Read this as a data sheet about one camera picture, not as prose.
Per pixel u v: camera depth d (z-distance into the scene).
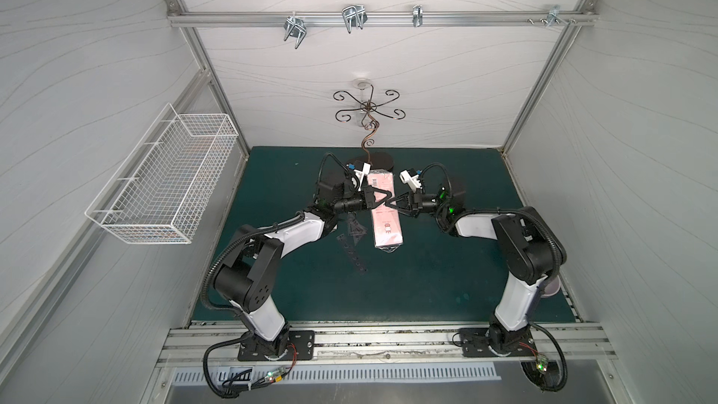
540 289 0.53
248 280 0.45
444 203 0.74
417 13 0.72
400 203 0.80
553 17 0.77
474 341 0.73
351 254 0.91
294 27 0.76
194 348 0.75
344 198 0.74
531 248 0.51
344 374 0.70
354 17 0.77
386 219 0.79
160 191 0.69
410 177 0.82
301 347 0.74
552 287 0.79
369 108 0.91
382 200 0.80
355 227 0.97
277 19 0.78
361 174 0.78
